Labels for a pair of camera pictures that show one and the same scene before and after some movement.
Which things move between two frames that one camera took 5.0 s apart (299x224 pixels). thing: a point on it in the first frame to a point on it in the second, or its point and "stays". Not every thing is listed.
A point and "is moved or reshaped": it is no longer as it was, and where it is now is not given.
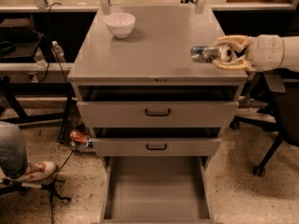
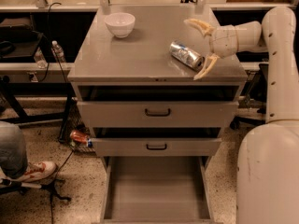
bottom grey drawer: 155,189 stays
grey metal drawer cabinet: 143,94 stays
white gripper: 266,52 to 223,42
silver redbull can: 206,54 is moved or reshaped
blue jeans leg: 13,155 stays
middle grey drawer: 156,141 stays
